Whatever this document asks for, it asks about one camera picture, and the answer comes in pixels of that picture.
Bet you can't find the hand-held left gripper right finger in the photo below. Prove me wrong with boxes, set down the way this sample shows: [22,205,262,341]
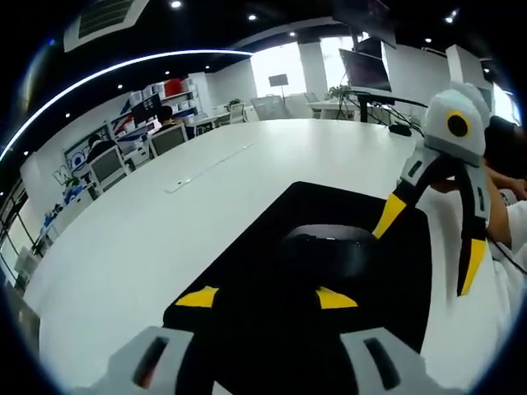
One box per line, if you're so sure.
[315,286,428,395]

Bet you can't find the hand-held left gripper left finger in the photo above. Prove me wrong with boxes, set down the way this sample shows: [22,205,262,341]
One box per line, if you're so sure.
[106,286,222,395]

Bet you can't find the black computer mouse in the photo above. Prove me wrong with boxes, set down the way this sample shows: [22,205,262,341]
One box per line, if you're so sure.
[279,224,376,289]

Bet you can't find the black mouse pad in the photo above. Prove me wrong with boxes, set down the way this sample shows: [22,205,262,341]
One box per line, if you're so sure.
[163,180,432,371]

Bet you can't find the white desk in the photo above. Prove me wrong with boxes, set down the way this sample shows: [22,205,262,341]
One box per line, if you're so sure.
[22,118,431,392]

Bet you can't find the operator in white shirt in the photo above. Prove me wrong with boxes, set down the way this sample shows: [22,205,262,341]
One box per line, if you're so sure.
[423,188,527,371]

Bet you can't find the monitor on stand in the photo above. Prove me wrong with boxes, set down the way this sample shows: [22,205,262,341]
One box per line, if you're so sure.
[338,48,393,95]

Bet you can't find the hanging black monitor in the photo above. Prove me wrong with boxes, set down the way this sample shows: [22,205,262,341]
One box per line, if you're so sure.
[333,0,397,40]

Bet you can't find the grey office chair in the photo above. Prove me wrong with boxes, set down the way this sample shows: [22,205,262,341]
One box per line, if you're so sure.
[250,96,289,121]

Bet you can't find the floor-standing black screen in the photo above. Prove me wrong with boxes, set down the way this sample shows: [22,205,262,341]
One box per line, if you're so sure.
[268,73,290,99]

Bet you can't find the white mesh office chair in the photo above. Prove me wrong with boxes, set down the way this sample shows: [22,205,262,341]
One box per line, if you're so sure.
[89,146,128,193]
[148,125,189,156]

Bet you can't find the shelf with storage boxes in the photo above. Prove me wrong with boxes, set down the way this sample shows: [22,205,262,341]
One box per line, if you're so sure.
[131,77,198,120]

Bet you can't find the white ceiling air vent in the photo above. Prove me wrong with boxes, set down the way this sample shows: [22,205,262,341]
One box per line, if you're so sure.
[63,0,150,53]

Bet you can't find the black device cable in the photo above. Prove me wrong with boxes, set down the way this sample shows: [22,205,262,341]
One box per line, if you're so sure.
[487,238,527,276]

